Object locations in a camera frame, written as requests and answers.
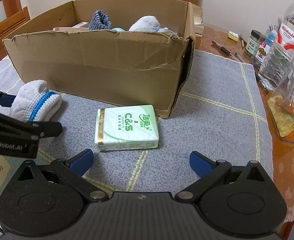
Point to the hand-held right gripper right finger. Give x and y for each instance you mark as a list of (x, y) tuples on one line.
[(201, 163)]

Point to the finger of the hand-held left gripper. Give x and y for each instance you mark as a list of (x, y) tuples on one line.
[(47, 129), (4, 100)]

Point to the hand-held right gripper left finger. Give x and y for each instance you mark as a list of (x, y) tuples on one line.
[(81, 161)]

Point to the white sock with blue stripe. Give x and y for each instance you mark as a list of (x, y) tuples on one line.
[(144, 23), (29, 97)]

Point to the green tissue pack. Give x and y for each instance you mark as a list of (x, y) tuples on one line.
[(127, 127)]

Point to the brown cardboard box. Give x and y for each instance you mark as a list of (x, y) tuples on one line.
[(99, 67)]

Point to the small pink box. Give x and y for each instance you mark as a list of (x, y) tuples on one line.
[(69, 29)]

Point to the small cream carton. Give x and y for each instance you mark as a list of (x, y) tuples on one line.
[(80, 25)]

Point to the blue knitted sock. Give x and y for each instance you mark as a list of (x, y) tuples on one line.
[(99, 21)]

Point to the black pen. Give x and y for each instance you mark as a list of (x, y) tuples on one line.
[(239, 57), (222, 47)]

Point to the sauce bottle with blue cap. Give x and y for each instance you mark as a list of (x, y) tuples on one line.
[(261, 52)]

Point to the small jar with green label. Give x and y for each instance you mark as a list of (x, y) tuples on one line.
[(253, 46)]

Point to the yellow sticky notes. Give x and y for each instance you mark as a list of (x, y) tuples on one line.
[(233, 35)]

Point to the water bottle with red label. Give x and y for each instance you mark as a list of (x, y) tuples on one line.
[(286, 37)]

